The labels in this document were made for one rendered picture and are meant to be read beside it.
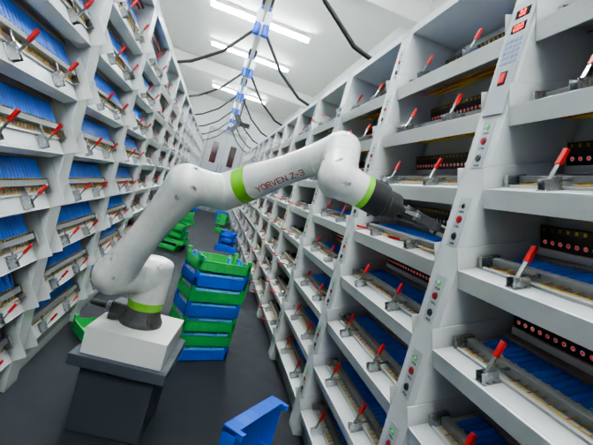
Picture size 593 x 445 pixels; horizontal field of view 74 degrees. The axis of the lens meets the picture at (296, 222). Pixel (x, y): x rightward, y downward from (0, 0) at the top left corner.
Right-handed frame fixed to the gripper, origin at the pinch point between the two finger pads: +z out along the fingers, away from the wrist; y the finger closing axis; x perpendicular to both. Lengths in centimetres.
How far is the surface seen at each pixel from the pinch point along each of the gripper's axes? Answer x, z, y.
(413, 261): 11.1, -3.0, 2.7
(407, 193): -8.3, -6.0, 18.6
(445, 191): -9.7, -6.8, -3.0
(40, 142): 26, -114, 33
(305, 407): 85, 10, 52
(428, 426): 46, 6, -20
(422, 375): 35.3, -0.1, -17.7
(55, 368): 114, -90, 73
